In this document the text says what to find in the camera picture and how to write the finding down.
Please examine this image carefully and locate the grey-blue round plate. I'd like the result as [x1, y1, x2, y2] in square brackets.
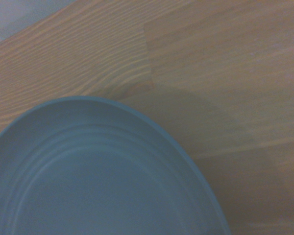
[0, 95, 232, 235]

